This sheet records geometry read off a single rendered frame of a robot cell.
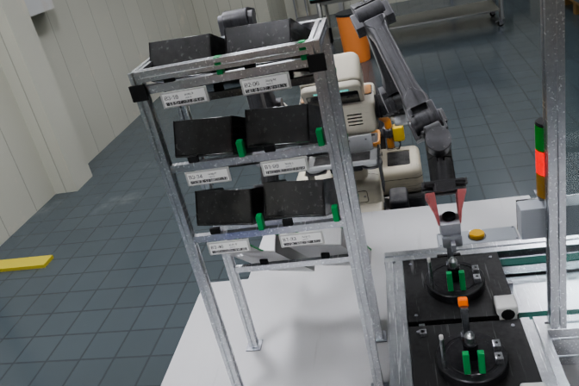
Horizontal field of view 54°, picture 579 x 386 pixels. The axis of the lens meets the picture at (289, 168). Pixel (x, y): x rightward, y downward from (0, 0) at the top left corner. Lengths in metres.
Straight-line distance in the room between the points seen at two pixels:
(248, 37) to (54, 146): 4.34
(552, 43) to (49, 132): 4.62
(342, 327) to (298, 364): 0.16
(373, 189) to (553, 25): 1.22
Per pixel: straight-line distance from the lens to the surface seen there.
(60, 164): 5.36
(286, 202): 1.16
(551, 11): 1.05
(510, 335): 1.33
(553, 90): 1.09
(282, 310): 1.65
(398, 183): 2.42
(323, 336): 1.53
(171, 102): 1.05
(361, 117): 2.01
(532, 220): 1.23
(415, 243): 1.82
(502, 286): 1.45
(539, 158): 1.17
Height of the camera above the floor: 1.86
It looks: 24 degrees down
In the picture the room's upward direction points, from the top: 13 degrees counter-clockwise
